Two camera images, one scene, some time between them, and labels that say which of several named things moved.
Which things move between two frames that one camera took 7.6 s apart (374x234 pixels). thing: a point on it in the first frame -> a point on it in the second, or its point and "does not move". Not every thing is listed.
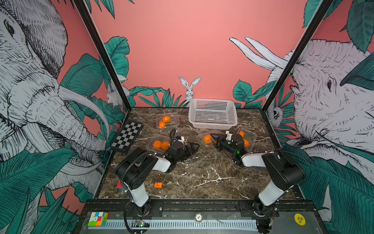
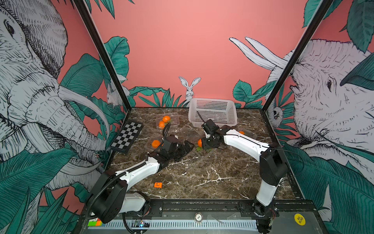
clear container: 249,137 does not move
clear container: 158,144 does not move
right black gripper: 222,138 -> 204,144
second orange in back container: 161,125 does not move
